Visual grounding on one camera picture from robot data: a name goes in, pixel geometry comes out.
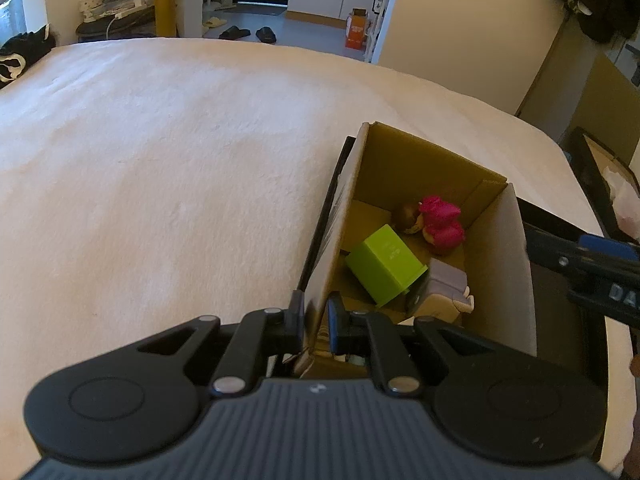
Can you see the brown cardboard box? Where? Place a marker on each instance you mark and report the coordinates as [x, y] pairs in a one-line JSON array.
[[505, 260]]

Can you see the shallow black cardboard box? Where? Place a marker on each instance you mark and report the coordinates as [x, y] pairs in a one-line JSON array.
[[587, 160]]

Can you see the white tissue paper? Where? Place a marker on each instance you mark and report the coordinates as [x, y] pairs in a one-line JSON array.
[[625, 200]]

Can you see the white power strip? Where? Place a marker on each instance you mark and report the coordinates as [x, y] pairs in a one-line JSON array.
[[117, 4]]

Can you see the grey white toy figure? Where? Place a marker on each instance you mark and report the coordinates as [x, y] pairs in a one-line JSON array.
[[445, 285]]

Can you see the black cloth with white print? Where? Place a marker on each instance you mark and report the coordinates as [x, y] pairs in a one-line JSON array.
[[20, 55]]

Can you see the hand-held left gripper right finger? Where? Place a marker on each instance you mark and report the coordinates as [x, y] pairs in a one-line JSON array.
[[337, 325]]

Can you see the orange box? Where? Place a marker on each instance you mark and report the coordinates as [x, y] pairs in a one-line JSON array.
[[356, 30]]

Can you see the green plastic box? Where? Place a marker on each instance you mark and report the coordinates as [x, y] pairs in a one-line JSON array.
[[385, 260]]

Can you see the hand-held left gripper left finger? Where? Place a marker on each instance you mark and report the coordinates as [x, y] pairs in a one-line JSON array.
[[296, 320]]

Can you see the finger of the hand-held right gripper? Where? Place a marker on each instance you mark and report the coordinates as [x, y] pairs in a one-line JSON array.
[[605, 246]]

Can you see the pair of beige slippers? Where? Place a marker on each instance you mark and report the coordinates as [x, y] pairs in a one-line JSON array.
[[215, 22]]

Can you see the small brown-haired doll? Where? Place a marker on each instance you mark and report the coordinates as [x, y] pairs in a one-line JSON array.
[[405, 216]]

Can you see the black slipper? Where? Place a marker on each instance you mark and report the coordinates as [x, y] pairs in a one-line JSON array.
[[266, 35], [235, 33]]

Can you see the pink toy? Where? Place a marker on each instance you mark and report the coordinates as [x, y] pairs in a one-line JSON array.
[[442, 222]]

